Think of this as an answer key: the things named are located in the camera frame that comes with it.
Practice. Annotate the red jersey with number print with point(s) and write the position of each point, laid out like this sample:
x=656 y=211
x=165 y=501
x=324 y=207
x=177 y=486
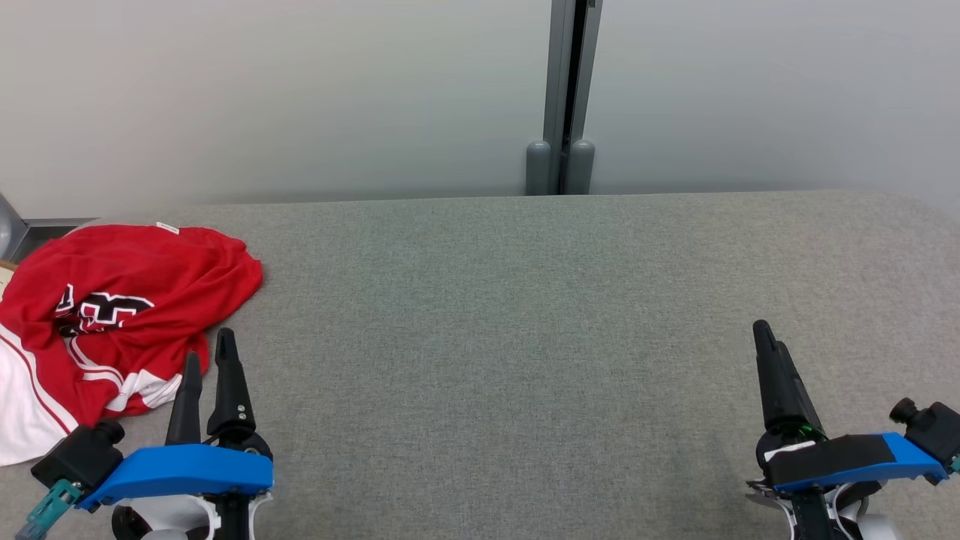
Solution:
x=34 y=322

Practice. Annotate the grey partition post with feet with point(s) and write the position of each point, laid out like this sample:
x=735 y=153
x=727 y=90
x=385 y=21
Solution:
x=561 y=112

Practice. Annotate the grey partition base rail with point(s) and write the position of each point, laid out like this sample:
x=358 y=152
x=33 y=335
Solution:
x=45 y=229

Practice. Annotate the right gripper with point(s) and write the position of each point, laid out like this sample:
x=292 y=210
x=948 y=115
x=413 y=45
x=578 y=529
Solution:
x=814 y=517

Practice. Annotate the blue right camera mount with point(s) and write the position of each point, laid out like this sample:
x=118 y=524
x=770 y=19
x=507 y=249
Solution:
x=840 y=459

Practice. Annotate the red shorts with white trim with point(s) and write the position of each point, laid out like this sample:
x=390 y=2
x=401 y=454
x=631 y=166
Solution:
x=214 y=274

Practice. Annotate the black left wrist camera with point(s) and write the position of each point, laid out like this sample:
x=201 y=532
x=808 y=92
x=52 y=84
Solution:
x=79 y=457

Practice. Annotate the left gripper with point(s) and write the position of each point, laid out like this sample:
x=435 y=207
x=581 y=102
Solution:
x=172 y=517

